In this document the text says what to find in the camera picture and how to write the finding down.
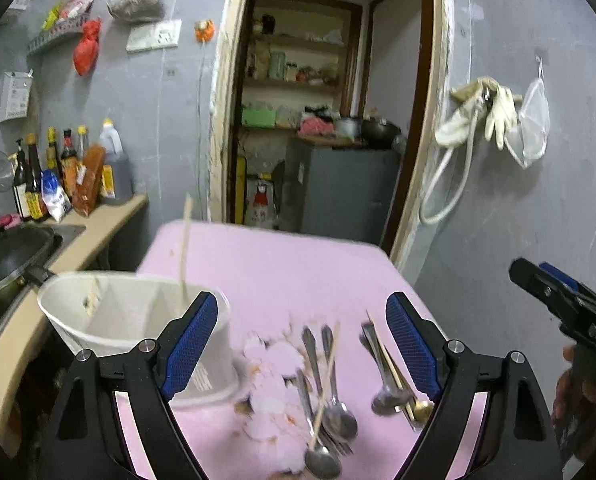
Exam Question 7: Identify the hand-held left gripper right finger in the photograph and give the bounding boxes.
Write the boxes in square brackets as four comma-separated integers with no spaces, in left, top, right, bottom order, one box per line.
[385,292,564,480]

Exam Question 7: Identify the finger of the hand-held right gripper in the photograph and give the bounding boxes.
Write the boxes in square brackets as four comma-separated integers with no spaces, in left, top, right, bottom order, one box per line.
[508,258,571,322]
[538,261,581,293]

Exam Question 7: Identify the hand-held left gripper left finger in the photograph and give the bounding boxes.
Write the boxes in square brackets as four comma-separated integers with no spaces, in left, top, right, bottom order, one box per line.
[40,291,219,480]

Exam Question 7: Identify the plain steel spoon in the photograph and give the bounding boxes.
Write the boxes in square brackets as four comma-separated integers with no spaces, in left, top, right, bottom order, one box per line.
[360,322,405,417]
[295,367,343,480]

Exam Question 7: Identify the white plastic utensil holder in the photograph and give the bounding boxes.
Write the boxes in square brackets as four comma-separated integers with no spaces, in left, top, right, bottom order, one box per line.
[37,271,242,412]

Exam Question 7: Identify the ornate-handled steel spoon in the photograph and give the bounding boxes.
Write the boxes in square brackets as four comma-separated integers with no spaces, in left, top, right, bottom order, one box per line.
[302,326,359,442]

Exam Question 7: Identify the person's right hand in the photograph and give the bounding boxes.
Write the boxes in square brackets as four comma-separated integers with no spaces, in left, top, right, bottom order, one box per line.
[552,345,596,441]

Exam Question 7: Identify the gold-coloured spoon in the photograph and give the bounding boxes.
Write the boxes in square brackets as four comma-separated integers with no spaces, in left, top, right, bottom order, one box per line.
[378,340,435,430]

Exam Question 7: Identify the pink floral tablecloth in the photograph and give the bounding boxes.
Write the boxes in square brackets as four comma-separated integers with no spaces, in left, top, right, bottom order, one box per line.
[113,221,489,480]

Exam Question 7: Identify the beige kitchen counter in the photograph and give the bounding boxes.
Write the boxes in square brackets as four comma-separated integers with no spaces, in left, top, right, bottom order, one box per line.
[0,194,149,443]

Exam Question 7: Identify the clear plastic bag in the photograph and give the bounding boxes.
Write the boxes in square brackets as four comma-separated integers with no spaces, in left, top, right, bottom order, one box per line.
[504,52,551,169]

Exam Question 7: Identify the steel stove top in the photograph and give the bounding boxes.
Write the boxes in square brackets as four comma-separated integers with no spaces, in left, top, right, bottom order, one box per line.
[0,224,87,352]

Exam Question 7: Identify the grey cabinet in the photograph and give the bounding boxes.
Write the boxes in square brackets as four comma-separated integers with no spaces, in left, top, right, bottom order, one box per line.
[283,136,403,245]

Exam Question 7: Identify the cream rubber gloves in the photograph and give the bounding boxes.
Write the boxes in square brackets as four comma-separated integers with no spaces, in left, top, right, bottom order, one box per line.
[435,76,523,151]

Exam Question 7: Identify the large dark vinegar jug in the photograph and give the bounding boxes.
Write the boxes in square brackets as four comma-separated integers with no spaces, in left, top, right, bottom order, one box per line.
[98,118,134,204]

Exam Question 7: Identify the orange seasoning packet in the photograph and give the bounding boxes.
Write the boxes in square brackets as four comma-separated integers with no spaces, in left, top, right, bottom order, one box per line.
[72,144,106,218]

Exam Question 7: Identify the blue and white packet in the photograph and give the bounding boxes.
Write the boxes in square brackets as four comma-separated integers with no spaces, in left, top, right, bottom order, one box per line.
[41,170,73,223]

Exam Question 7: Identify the black cooking pot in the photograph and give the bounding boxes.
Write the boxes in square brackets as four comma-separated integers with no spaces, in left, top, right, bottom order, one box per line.
[360,116,401,150]

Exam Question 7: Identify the dark soy sauce bottle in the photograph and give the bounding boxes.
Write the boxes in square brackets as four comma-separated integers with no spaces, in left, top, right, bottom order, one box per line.
[25,133,50,223]
[12,139,33,222]

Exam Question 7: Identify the red-labelled sauce bottle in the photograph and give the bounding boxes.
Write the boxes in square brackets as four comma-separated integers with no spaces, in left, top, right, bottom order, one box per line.
[60,129,78,196]

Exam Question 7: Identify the silver metal pot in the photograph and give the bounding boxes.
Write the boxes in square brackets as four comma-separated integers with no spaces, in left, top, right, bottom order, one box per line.
[334,117,363,142]

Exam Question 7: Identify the green box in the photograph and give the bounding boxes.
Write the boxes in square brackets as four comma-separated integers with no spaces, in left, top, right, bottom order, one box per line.
[241,106,277,128]

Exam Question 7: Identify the pink folded cloth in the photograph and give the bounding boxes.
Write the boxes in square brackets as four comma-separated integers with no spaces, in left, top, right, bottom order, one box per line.
[299,110,336,137]

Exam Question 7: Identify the wooden pantry shelf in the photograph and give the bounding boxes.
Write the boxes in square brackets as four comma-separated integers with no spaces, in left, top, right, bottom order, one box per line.
[228,0,363,226]

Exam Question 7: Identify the red plastic bag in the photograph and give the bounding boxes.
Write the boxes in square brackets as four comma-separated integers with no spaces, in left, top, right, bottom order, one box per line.
[73,18,103,77]

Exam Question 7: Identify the white hose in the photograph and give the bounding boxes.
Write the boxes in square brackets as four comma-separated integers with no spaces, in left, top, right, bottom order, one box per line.
[419,95,483,225]

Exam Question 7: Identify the black wok with handle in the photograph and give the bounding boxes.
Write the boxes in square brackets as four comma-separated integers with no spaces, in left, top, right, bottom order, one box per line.
[0,226,63,325]

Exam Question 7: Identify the wooden door frame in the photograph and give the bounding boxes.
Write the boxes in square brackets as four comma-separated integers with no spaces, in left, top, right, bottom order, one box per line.
[207,0,453,271]

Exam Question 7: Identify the white wall box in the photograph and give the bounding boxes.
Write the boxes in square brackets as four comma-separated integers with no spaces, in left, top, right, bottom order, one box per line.
[0,69,34,123]

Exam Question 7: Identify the white wall socket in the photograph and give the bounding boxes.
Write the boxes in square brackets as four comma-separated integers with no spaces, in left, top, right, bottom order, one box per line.
[126,19,183,53]

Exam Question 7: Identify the wall-mounted spice rack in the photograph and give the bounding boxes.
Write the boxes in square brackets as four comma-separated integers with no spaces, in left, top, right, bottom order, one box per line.
[26,0,95,57]

